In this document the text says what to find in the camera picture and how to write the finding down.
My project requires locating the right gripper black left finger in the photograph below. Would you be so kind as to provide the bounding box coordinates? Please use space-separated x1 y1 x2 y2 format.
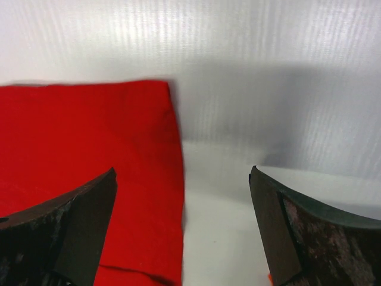
1 169 117 285

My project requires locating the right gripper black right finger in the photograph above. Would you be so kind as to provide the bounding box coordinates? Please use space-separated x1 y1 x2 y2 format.
249 166 380 285

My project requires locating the red t shirt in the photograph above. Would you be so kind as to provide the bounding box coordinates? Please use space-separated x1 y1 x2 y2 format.
1 80 185 285

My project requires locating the orange folded t shirt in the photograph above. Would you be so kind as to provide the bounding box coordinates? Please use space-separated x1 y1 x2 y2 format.
267 273 273 286

